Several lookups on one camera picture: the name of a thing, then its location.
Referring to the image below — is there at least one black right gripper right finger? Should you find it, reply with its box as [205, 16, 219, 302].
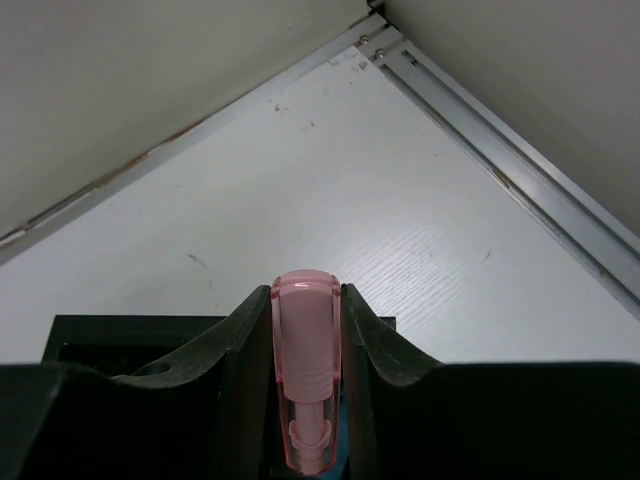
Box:
[341, 284, 639, 479]

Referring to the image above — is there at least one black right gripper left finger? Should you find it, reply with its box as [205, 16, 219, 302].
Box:
[1, 286, 272, 479]

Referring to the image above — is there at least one pink translucent cap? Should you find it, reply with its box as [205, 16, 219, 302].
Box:
[270, 269, 341, 476]

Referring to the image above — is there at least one blue translucent cap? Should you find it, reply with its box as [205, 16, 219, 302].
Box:
[335, 394, 349, 479]

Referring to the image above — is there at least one black two-compartment organizer box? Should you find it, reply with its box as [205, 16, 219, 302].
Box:
[40, 314, 399, 376]

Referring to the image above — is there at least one aluminium rail right side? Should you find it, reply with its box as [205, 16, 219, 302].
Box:
[357, 24, 639, 308]

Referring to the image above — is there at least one aluminium rail back edge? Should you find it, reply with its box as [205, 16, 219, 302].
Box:
[1, 11, 387, 264]

